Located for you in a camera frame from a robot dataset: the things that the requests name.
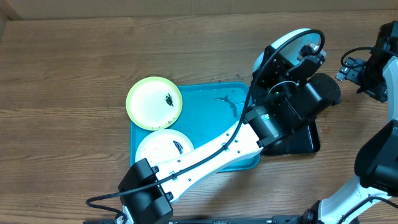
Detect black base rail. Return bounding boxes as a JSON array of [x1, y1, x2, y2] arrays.
[[83, 215, 312, 224]]

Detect teal plastic tray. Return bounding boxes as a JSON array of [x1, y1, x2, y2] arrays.
[[130, 82, 249, 164]]

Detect white pink plate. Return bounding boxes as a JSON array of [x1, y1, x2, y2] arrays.
[[134, 129, 194, 166]]

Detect light blue plate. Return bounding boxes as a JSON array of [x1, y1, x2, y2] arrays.
[[252, 28, 325, 72]]

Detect yellow plate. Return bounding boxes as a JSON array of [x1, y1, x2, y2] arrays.
[[126, 77, 183, 131]]

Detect black food scrap on yellow plate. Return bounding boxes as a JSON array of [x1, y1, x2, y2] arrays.
[[165, 93, 174, 107]]

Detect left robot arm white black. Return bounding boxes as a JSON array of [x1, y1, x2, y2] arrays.
[[119, 44, 341, 223]]

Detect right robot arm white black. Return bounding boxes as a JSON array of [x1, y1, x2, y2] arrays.
[[291, 21, 397, 224]]

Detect black plastic tray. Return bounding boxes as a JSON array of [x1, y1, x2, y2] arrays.
[[250, 74, 321, 156]]

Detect black food scrap on white plate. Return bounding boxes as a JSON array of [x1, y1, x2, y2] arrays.
[[173, 141, 183, 154]]

